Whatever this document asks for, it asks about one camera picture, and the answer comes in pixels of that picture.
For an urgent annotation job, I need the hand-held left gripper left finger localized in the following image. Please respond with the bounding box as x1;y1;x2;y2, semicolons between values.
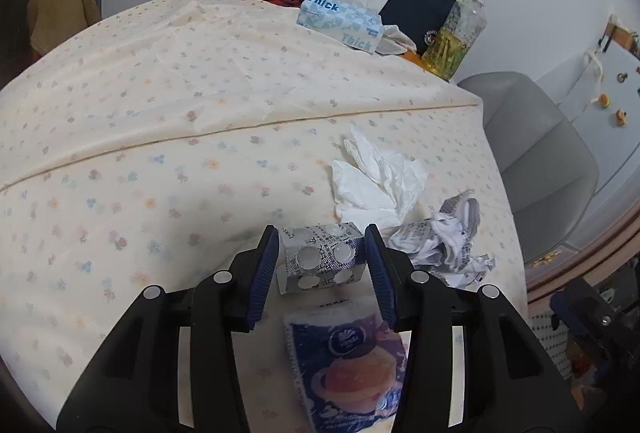
56;225;280;433

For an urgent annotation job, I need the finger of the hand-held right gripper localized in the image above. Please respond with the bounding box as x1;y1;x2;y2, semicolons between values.
562;278;618;339
550;297;576;339

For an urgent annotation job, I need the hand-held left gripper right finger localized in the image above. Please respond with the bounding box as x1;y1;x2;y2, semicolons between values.
364;224;587;433

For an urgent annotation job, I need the silver blister pack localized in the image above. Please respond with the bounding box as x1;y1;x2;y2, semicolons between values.
276;221;367;295

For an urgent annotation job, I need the crumpled printed leaflet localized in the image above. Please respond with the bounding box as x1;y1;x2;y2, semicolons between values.
389;189;497;290

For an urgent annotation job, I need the large crumpled white tissue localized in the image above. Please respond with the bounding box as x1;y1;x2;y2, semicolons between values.
330;122;429;234

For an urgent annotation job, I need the white refrigerator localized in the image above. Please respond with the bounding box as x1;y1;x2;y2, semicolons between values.
535;15;640;254

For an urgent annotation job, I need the grey chair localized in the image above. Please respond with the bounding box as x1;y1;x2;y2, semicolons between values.
457;72;600;259

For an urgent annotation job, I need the floral tablecloth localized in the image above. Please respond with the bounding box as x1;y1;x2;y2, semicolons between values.
0;0;528;433

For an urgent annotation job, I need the white hanging plastic bag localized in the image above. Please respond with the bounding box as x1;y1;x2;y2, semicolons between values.
584;50;608;104

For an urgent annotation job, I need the white cloth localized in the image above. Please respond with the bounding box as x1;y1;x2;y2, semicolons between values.
377;25;418;57

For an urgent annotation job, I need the clear tea bottle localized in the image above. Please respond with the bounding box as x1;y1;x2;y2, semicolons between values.
422;0;488;81

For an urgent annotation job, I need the blue tissue box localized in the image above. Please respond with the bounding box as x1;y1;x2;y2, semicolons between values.
296;0;392;54

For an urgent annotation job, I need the navy lunch bag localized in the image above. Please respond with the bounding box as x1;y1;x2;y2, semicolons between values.
367;0;457;56

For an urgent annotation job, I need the wire basket on refrigerator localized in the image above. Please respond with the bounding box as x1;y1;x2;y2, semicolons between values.
602;15;640;54

